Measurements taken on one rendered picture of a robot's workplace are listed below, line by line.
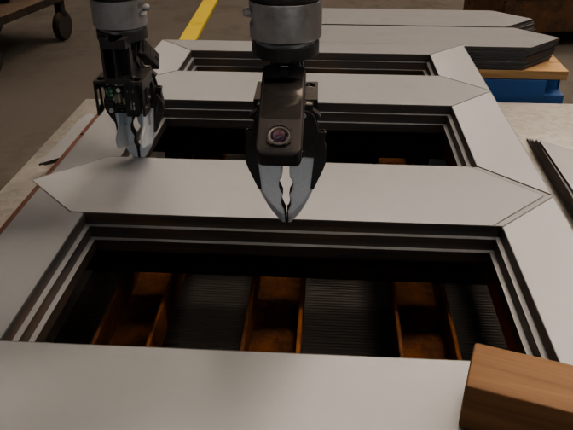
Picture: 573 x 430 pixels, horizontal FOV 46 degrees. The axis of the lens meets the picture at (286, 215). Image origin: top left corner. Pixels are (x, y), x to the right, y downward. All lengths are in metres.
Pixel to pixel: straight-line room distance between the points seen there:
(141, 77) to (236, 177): 0.20
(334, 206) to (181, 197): 0.22
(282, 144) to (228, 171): 0.38
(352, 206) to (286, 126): 0.29
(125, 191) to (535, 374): 0.62
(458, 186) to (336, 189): 0.18
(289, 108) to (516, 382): 0.33
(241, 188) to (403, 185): 0.24
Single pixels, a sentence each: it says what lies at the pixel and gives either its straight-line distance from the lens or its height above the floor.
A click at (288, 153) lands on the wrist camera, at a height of 1.04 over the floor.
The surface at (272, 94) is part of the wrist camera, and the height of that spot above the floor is 1.08.
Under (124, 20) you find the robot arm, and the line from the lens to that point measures 0.98.
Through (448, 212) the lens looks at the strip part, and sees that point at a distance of 0.94.
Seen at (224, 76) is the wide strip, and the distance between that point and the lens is 1.46.
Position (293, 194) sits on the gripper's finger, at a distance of 0.77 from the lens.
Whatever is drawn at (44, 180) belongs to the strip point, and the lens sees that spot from 1.06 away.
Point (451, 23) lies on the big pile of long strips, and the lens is 2.00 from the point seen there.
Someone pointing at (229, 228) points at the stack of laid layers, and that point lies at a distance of 0.92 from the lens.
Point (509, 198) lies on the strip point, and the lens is 1.00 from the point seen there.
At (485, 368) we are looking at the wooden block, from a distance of 0.62.
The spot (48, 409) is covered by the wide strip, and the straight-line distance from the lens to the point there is 0.66.
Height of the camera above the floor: 1.32
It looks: 30 degrees down
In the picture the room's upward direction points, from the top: straight up
